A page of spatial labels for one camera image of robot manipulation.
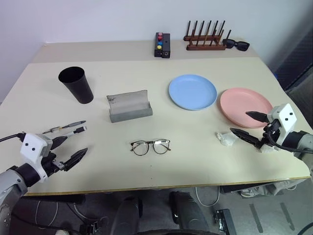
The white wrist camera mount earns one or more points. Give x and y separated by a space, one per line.
31 147
284 115

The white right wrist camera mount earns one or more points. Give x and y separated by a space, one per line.
284 115

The white pen with black cap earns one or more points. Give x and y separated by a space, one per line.
79 130

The black box with coloured buttons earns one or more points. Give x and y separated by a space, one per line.
159 46

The grey glasses case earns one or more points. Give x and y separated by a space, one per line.
129 113

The grey fabric chair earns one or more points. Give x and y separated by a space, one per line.
300 94

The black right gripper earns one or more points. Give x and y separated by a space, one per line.
271 128

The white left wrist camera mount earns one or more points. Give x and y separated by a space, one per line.
31 147

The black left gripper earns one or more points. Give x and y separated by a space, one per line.
52 163

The black plastic cup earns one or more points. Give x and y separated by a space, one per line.
78 90

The tortoiseshell frame eyeglasses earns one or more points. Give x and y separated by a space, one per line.
140 148

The black sunglasses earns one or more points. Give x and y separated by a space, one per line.
242 45

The pink plastic plate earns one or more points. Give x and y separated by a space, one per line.
239 102

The black device on floor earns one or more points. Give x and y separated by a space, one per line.
227 220

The wooden peg rack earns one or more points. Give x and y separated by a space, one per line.
205 46

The crumpled white plastic wrapper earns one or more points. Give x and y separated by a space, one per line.
226 139

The black flat panel under table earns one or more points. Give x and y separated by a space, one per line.
234 188

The white shoe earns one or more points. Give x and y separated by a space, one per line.
249 193

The dark rounded shape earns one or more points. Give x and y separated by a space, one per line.
188 213
127 215

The blue plastic plate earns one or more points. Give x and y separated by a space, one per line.
193 91

